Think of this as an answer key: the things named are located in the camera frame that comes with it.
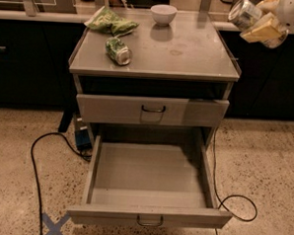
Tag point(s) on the closed grey upper drawer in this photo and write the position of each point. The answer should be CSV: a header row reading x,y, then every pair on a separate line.
x,y
151,110

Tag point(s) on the white ceramic bowl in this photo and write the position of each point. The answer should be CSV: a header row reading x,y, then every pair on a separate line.
x,y
163,14

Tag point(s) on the green chip bag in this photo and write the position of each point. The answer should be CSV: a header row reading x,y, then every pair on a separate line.
x,y
107,21

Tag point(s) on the green soda can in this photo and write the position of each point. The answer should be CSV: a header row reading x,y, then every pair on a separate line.
x,y
118,51

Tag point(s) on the blue tape cross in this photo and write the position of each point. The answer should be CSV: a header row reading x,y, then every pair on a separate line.
x,y
54,228

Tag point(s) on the grey metal drawer cabinet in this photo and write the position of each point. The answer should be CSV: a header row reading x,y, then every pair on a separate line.
x,y
185,60

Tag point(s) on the blue power box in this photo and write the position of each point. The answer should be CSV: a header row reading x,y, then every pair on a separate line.
x,y
82,138

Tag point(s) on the open grey middle drawer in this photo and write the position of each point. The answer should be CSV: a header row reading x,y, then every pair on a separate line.
x,y
149,185

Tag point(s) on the dark counter cabinet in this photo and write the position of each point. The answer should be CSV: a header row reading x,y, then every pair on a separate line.
x,y
35,61

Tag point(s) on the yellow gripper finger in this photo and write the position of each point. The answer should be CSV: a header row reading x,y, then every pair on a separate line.
x,y
267,27
268,6

